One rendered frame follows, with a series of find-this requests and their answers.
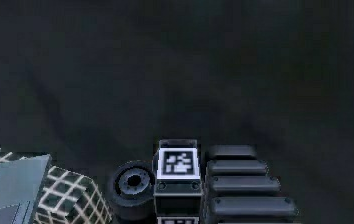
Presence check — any black checked bed cover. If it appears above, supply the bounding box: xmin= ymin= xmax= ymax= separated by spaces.
xmin=0 ymin=143 xmax=113 ymax=224

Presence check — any grey blue pillow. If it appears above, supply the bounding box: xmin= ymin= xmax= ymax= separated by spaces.
xmin=0 ymin=153 xmax=52 ymax=224

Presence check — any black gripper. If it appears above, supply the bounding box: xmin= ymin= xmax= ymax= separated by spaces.
xmin=107 ymin=160 xmax=157 ymax=224

